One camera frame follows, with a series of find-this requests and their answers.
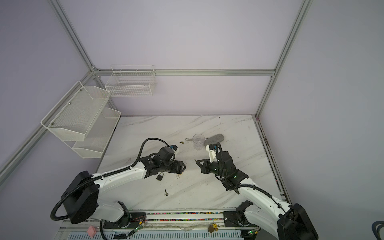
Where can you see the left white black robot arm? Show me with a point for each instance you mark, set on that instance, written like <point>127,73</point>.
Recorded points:
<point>86,197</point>

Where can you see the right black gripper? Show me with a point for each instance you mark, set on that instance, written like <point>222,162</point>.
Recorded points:
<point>204,167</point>

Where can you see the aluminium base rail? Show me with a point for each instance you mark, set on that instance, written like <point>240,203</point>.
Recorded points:
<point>163,225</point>

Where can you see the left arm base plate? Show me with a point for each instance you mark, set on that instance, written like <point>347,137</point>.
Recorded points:
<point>126,222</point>

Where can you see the white two-tier mesh shelf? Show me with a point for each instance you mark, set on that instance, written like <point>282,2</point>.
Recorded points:
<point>83,121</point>

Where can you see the white wire basket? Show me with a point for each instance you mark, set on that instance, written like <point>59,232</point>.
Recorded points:
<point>131,81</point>

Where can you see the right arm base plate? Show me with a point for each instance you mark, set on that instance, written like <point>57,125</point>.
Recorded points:
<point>236,219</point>

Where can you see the dark grey padlock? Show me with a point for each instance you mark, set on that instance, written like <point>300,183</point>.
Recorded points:
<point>160,177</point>

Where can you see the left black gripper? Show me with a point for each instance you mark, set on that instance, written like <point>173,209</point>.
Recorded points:
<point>178,167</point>

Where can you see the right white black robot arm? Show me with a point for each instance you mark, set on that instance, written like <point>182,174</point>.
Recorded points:
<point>280,219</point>

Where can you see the aluminium frame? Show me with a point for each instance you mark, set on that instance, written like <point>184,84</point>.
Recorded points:
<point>47,45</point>

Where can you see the clear plastic cup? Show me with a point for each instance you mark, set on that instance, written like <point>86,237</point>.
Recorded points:
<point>198,141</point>

